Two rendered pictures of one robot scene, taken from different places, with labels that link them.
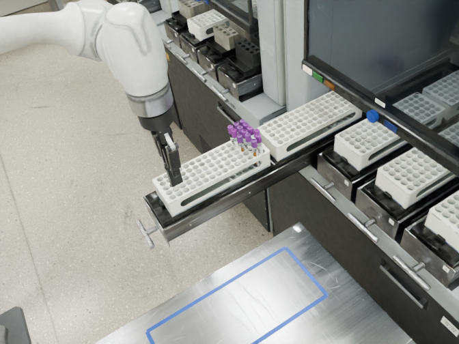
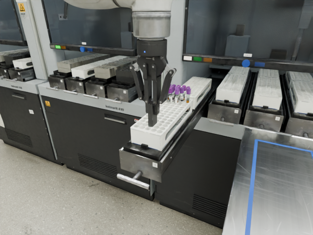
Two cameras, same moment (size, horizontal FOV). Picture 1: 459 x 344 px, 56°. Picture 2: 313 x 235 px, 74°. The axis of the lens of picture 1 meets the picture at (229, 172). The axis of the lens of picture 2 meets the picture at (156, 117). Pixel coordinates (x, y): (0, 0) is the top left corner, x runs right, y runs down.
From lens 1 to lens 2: 0.75 m
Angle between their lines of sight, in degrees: 37
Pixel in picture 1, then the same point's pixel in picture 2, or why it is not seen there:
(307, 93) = (180, 79)
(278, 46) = not seen: hidden behind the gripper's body
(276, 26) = not seen: hidden behind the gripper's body
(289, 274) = (279, 150)
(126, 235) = not seen: outside the picture
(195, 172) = (159, 116)
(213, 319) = (279, 196)
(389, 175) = (263, 94)
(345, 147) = (227, 92)
